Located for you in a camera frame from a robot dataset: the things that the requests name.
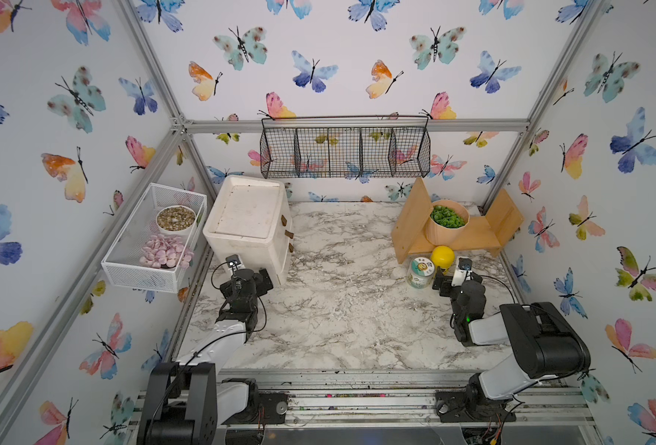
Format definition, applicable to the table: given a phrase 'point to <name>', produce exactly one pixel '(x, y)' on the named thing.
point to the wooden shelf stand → (486, 233)
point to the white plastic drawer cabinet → (248, 217)
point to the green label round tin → (421, 273)
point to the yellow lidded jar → (443, 257)
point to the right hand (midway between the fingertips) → (458, 266)
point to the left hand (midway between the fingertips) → (251, 271)
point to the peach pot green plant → (447, 223)
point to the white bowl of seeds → (175, 220)
